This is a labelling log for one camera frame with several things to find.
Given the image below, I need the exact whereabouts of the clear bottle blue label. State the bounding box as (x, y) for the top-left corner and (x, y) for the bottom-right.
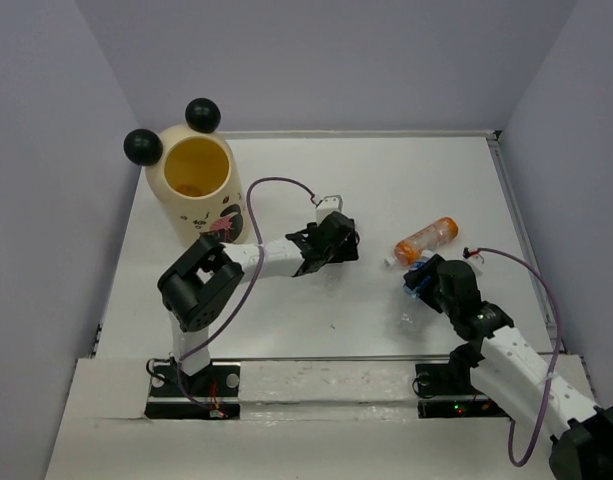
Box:
(400, 250), (435, 336)

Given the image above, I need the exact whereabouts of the small orange juice bottle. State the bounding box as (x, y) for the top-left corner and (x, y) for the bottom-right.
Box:
(177, 184), (202, 197)

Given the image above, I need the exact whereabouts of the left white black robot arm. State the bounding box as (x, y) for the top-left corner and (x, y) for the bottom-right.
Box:
(157, 211), (359, 395)

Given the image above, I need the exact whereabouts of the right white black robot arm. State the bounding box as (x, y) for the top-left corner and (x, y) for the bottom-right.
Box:
(403, 251), (613, 479)

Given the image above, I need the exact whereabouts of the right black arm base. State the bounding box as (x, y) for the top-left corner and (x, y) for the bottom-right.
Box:
(411, 363), (508, 419)

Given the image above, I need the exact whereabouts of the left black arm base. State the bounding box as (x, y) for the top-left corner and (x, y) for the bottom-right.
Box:
(144, 358), (241, 421)

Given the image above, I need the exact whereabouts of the cream panda-ear waste bin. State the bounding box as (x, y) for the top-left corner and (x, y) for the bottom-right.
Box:
(123, 98), (250, 247)

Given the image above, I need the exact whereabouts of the long orange capped bottle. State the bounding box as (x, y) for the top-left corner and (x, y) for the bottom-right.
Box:
(384, 217), (459, 267)

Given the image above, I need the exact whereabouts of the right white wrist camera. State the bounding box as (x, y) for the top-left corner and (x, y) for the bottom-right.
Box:
(462, 247), (485, 276)

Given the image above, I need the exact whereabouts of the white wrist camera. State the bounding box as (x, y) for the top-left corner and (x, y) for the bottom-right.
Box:
(462, 247), (485, 276)
(315, 195), (343, 224)

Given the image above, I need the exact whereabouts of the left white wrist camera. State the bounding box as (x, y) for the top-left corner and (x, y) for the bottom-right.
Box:
(315, 195), (343, 224)

